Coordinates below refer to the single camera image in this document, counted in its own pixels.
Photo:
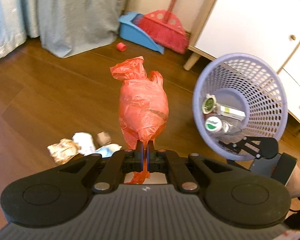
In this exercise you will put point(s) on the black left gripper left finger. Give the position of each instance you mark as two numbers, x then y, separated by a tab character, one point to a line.
116	167

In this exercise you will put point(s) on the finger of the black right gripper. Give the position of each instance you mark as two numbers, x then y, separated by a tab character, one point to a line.
258	147

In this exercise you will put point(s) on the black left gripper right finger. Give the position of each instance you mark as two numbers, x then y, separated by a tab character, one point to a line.
173	167

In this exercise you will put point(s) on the red plastic bag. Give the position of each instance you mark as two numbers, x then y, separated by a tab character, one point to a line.
143	105

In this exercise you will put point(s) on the lavender plastic basket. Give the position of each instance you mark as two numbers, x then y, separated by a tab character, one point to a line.
247	83

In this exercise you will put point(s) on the person's right hand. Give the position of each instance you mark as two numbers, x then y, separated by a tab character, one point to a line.
293	185

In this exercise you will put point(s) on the crumpled blue face mask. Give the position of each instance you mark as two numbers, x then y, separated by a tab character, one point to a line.
108	150

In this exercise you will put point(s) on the beige tape roll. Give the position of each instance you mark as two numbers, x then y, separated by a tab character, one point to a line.
103	138

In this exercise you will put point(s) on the crumpled white tissue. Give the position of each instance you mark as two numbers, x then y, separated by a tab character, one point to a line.
85	142

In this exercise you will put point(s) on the white green medicine box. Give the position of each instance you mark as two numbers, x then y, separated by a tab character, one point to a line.
230	112

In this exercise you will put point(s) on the crumpled beige plastic wrapper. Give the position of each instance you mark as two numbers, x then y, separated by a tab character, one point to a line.
63	151

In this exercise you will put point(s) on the clear plastic bottle white cap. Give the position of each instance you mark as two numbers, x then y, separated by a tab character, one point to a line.
217	125

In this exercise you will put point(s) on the round green-lidded container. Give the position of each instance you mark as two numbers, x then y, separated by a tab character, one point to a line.
209	104

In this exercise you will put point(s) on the red bottle cap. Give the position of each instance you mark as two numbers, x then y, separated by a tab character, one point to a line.
121	47

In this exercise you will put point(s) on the white wooden cabinet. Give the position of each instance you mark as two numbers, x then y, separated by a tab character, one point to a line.
268	29

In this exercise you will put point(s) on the blue dustpan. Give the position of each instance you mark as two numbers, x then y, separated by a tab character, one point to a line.
131	32

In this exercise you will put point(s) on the red broom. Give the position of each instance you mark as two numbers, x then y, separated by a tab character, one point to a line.
165	28

